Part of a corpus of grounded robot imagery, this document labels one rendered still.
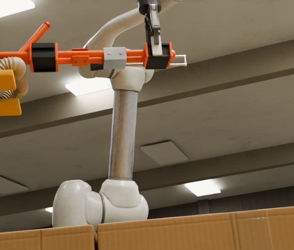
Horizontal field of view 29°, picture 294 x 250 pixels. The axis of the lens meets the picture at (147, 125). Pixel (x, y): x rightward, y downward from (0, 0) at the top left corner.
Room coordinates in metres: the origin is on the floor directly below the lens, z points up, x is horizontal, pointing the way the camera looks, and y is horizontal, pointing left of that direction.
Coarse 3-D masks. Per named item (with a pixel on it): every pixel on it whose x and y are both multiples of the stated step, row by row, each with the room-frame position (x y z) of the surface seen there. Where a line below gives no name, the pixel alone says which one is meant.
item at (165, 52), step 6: (144, 48) 1.59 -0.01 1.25; (150, 48) 1.58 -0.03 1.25; (162, 48) 1.59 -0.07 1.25; (168, 48) 1.59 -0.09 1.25; (150, 54) 1.58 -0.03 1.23; (162, 54) 1.59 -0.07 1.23; (168, 54) 1.59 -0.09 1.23; (144, 60) 1.61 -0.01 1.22; (150, 60) 1.59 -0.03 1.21; (156, 60) 1.60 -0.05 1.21; (162, 60) 1.60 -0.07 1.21; (168, 60) 1.61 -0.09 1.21; (144, 66) 1.63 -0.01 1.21; (150, 66) 1.64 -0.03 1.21; (156, 66) 1.64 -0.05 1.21; (162, 66) 1.65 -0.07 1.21; (168, 66) 1.65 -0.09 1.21
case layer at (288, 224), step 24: (192, 216) 0.75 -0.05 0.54; (216, 216) 0.75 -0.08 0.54; (240, 216) 0.75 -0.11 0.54; (264, 216) 0.75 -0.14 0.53; (288, 216) 0.76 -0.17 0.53; (0, 240) 0.74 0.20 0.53; (24, 240) 0.74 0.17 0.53; (48, 240) 0.75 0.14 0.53; (72, 240) 0.75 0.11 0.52; (96, 240) 0.79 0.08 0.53; (120, 240) 0.75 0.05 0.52; (144, 240) 0.75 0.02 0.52; (168, 240) 0.75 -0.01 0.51; (192, 240) 0.75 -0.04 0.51; (216, 240) 0.75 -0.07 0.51; (240, 240) 0.75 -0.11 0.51; (264, 240) 0.75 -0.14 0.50; (288, 240) 0.76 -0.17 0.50
